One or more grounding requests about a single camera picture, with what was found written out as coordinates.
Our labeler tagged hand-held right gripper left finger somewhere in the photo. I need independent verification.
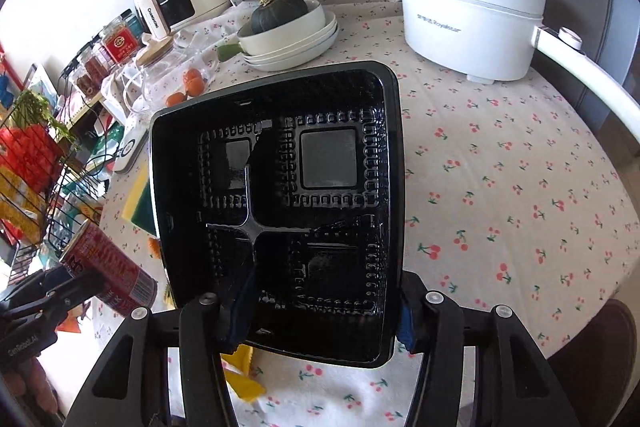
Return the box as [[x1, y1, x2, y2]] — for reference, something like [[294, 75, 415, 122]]
[[62, 274, 259, 427]]

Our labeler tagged red packet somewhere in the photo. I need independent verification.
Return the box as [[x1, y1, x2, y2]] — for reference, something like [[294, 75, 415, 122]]
[[0, 122, 65, 188]]

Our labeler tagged cherry print tablecloth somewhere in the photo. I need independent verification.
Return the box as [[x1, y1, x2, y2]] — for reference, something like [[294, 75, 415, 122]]
[[97, 0, 640, 427]]

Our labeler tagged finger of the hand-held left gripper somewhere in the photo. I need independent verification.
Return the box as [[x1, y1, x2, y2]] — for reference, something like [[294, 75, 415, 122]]
[[0, 268, 77, 308], [30, 271, 106, 333]]

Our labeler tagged yellow and green sponge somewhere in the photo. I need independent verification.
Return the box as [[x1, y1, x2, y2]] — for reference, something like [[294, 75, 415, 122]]
[[122, 169, 159, 230]]

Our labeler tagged black wire basket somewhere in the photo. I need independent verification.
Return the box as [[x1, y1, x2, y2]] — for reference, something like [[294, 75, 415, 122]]
[[0, 99, 108, 278]]

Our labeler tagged dark green pumpkin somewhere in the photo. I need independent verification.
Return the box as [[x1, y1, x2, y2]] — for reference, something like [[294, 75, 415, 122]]
[[250, 0, 310, 35]]

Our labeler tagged crushed red drink can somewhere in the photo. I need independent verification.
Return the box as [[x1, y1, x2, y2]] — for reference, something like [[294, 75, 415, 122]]
[[59, 221, 158, 315]]

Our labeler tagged white saucepan with green handle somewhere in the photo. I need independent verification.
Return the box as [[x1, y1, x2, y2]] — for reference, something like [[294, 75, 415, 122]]
[[216, 0, 326, 62]]

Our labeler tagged white plate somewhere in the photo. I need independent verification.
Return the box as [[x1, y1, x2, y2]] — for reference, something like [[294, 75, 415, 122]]
[[245, 11, 338, 60], [242, 24, 340, 72]]

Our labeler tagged glass pitcher with wooden lid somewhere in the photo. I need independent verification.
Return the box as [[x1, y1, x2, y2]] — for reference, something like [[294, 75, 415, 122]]
[[122, 34, 211, 115]]

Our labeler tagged brown chair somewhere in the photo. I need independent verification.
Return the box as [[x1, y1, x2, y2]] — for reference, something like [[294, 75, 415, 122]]
[[582, 299, 640, 427]]

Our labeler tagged white device with round ring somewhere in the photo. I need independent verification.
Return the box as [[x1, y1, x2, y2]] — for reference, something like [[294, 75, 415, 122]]
[[112, 117, 151, 172]]

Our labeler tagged glass jar with red label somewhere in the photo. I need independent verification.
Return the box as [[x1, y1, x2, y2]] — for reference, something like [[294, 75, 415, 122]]
[[102, 9, 142, 65]]

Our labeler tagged yellow packet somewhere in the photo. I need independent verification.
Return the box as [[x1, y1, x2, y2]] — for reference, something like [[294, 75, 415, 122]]
[[0, 177, 57, 239]]

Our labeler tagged black plastic food tray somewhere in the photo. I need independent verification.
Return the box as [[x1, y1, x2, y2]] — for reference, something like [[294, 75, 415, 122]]
[[149, 61, 406, 368]]

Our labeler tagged green leafy plant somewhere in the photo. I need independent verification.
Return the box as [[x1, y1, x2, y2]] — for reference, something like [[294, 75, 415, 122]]
[[17, 89, 78, 150]]

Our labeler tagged jar of red dried berries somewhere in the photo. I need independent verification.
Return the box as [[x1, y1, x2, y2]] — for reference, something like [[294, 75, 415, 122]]
[[70, 43, 116, 100]]

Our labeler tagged yellow wrapper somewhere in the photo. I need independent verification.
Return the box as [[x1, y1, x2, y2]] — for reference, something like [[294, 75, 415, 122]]
[[220, 344, 267, 403]]

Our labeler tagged white electric cooking pot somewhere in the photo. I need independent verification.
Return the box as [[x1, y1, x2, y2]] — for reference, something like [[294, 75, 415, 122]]
[[392, 0, 640, 142]]

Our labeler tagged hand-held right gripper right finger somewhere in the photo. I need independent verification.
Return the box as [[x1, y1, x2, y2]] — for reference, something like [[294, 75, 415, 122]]
[[395, 272, 577, 427]]

